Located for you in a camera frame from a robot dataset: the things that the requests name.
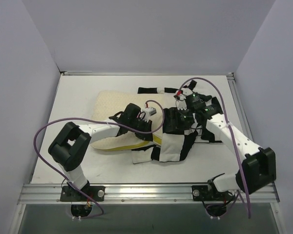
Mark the black white checkered pillowcase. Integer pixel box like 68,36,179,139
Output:
131,81,225,164

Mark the cream quilted pillow yellow edge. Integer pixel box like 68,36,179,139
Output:
90,90,167,153

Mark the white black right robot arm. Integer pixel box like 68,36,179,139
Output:
159,103,276,199

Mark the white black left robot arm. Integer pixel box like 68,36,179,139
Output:
48,103,157,200

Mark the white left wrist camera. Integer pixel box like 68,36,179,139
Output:
143,107,157,118

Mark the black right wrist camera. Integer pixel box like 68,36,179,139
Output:
186,93,205,111

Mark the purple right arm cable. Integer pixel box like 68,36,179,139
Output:
175,77,252,219

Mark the aluminium right side rail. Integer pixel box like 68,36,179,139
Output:
226,72,269,182

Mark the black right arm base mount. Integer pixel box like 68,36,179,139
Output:
191,184,235,202

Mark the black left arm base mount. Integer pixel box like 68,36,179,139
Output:
60,184,105,202

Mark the aluminium back frame rail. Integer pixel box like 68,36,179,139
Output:
61,71,93,76

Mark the aluminium frame rail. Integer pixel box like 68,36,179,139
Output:
17,181,280,204
61,71,93,76

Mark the aluminium front frame rail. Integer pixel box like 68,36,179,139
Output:
17,181,280,204

